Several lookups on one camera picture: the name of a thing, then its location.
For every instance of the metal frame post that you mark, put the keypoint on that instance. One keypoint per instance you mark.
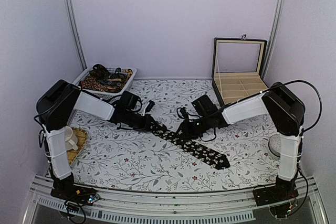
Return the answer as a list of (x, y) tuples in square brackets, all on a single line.
[(273, 36), (75, 33)]

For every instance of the aluminium front rail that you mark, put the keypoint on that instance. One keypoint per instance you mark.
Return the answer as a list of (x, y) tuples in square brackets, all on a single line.
[(120, 206)]

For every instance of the right metal frame post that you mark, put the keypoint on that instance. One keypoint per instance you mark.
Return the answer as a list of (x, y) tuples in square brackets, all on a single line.
[(273, 36)]

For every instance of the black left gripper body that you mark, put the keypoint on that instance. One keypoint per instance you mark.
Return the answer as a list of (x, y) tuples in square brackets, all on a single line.
[(138, 124)]

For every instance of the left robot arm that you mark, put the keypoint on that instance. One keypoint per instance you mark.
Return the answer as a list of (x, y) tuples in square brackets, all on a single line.
[(56, 110)]

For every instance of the white plastic basket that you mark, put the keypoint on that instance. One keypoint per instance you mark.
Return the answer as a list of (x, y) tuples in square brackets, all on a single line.
[(103, 94)]

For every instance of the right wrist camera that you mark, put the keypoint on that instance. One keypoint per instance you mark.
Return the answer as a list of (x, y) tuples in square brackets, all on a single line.
[(182, 113)]

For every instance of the brown patterned ties pile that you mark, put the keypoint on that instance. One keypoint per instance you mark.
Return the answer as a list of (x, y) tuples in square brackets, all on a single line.
[(100, 79)]

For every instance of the floral tablecloth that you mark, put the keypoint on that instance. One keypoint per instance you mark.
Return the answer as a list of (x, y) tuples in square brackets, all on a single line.
[(131, 160)]

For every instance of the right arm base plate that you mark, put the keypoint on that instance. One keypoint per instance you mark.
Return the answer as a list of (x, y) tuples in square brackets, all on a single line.
[(264, 195)]

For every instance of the patterned round bowl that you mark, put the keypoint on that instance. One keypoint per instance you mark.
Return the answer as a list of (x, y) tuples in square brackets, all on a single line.
[(274, 145)]

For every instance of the left metal frame post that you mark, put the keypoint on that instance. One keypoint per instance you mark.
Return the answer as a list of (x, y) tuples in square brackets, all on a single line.
[(75, 33)]

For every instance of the woven bamboo tray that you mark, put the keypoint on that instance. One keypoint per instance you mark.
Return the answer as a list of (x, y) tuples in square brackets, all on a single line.
[(82, 137)]

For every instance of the black floral tie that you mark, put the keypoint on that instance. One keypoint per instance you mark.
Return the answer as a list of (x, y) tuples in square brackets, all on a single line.
[(185, 141)]

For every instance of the white ceramic mug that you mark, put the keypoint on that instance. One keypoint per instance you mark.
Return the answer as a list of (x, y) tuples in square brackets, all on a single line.
[(70, 139)]

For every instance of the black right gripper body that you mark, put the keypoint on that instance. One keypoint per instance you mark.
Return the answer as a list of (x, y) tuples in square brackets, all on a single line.
[(197, 131)]

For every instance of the black compartment storage box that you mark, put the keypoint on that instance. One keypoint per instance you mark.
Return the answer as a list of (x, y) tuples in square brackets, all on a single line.
[(236, 68)]

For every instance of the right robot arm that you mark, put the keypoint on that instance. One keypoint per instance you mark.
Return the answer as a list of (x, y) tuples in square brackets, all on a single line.
[(287, 114)]

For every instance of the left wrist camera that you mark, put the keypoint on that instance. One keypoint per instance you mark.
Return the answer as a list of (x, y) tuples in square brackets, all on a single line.
[(148, 107)]

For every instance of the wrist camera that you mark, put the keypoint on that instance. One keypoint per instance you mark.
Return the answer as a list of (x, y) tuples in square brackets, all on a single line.
[(148, 107), (182, 113)]

